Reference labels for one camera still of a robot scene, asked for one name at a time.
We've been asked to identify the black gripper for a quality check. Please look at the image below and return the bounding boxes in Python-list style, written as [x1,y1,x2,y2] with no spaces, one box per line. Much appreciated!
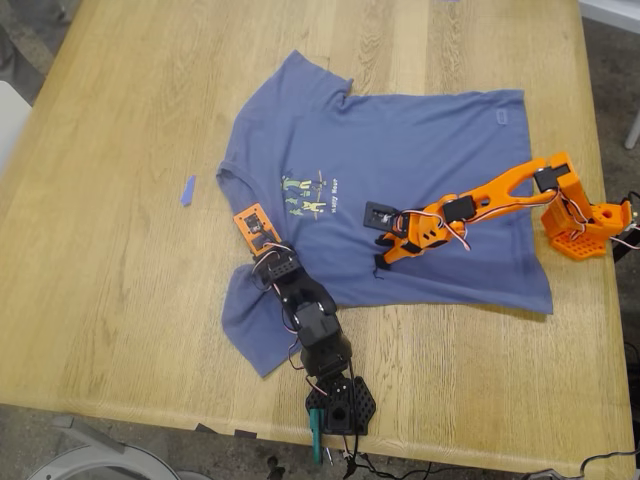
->
[252,243,304,284]

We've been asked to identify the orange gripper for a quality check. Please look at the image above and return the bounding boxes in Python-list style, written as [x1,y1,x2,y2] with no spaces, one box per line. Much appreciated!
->
[374,200,466,270]

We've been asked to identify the blue printed T-shirt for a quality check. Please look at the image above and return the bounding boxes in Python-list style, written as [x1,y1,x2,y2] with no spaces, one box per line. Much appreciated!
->
[215,48,555,380]

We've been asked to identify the green clamp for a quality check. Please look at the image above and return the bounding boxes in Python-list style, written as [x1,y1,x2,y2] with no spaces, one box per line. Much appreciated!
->
[308,407,326,464]

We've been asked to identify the black table clamp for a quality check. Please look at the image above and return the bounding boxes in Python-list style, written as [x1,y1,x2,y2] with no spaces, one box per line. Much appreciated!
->
[610,189,640,262]

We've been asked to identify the white furniture leg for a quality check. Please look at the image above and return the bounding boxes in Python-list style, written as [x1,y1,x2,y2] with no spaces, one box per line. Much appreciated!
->
[623,107,640,151]

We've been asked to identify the white round chair base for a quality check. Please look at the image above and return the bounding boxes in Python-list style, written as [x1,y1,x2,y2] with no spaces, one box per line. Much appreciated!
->
[27,442,176,480]

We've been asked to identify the white furniture panel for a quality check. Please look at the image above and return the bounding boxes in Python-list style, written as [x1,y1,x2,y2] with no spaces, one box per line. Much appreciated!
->
[578,0,640,35]

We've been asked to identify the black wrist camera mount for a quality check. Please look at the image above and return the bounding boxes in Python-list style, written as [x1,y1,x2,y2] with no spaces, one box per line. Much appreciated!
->
[363,199,404,232]

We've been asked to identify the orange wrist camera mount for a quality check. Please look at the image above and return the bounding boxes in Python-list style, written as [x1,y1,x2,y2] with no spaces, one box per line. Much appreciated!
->
[233,202,282,252]

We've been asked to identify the black camera USB cable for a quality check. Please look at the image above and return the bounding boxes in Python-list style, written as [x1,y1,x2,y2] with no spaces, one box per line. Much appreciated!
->
[343,434,436,480]

